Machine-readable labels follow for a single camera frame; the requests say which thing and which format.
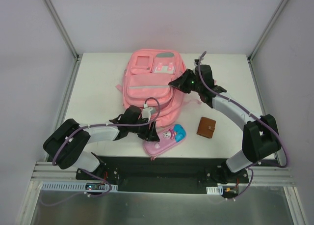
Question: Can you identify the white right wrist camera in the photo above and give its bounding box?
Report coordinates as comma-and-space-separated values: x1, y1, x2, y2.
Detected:
194, 59, 200, 67

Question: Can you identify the right aluminium frame post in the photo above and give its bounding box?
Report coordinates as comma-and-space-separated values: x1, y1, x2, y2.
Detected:
247, 0, 290, 64

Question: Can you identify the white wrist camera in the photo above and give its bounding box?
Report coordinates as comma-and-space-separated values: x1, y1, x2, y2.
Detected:
141, 104, 157, 120
194, 59, 200, 67

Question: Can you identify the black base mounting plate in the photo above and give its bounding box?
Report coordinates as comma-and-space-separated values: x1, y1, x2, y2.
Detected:
46, 154, 282, 194

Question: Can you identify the white slotted cable duct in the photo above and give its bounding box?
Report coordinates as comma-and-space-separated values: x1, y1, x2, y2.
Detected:
42, 182, 118, 193

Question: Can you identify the aluminium frame rail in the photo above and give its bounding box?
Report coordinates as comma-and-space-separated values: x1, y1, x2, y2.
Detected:
43, 0, 80, 60

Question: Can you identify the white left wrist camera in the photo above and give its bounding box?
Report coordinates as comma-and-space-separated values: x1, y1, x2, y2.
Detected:
141, 104, 157, 120

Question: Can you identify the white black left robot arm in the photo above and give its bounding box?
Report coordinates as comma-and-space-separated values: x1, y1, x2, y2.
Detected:
43, 106, 160, 180

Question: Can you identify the small white cable duct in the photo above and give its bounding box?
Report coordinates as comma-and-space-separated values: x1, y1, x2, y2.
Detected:
206, 185, 224, 195

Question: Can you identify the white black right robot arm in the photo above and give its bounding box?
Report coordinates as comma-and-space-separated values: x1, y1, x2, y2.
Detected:
169, 64, 283, 184

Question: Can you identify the pink cartoon pencil case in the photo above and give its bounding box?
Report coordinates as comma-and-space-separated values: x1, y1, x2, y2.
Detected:
143, 124, 186, 161

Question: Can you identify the brown leather wallet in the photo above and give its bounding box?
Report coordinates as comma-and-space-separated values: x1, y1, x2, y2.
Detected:
196, 117, 216, 139

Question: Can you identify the pink student backpack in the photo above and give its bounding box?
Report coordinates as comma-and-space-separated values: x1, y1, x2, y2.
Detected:
116, 49, 188, 127

